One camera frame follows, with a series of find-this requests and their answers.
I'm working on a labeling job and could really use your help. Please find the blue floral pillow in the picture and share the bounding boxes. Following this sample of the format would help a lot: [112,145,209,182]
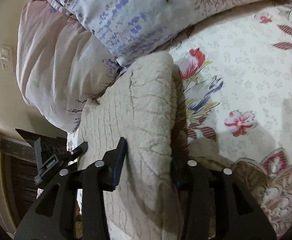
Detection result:
[46,0,264,67]

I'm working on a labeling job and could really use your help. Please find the white wall switch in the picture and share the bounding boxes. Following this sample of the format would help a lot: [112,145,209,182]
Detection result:
[0,44,14,74]

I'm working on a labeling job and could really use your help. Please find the floral bed sheet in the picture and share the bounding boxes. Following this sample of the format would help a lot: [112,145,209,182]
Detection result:
[164,0,292,239]

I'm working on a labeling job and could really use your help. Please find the wooden bed frame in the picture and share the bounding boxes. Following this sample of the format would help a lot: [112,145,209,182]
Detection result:
[0,137,38,227]

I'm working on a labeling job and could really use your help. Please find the beige cable-knit sweater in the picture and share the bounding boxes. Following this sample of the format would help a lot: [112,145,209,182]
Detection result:
[77,51,236,240]

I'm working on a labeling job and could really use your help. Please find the pink floral pillow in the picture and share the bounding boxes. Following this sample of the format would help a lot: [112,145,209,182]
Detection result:
[16,1,121,133]

